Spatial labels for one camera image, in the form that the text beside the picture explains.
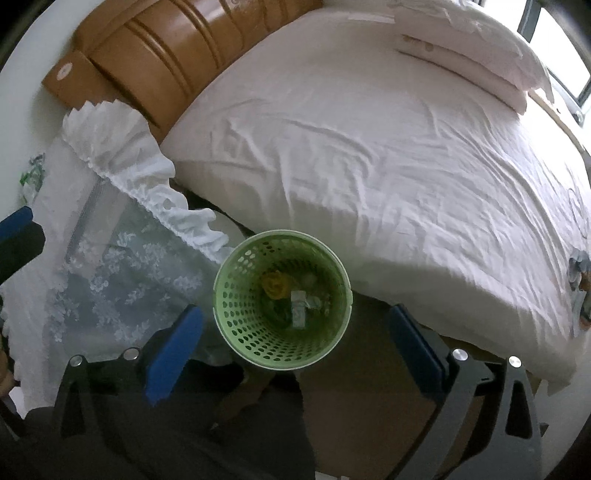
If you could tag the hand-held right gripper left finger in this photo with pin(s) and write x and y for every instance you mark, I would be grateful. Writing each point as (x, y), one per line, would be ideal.
(175, 350)

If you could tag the wooden headboard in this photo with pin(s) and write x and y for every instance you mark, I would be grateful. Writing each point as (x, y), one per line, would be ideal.
(152, 60)

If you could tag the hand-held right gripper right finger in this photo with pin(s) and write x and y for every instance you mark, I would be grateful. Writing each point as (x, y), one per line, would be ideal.
(415, 350)

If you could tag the window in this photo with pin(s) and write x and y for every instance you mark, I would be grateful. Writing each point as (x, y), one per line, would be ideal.
(563, 37)

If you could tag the person's dark grey pants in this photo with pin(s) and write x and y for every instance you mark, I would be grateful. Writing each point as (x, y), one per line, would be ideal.
(258, 443)

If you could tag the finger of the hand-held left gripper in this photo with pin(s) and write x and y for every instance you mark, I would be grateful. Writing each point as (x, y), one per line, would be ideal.
(21, 254)
(14, 224)

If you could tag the yellow wrapper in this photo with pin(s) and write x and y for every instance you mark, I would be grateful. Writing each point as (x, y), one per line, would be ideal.
(276, 285)

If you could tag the silver foil wrapper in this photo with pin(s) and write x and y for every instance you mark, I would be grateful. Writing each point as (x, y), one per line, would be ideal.
(299, 309)

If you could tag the white pillow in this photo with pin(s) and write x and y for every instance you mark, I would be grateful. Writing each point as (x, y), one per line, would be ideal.
(461, 41)

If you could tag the white green packet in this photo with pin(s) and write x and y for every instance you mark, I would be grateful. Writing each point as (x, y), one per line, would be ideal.
(33, 175)

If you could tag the bed with white sheet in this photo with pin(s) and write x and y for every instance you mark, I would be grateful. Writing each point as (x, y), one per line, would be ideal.
(369, 184)

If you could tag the green plastic basket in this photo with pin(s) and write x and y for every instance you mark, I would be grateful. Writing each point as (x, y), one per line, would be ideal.
(240, 323)

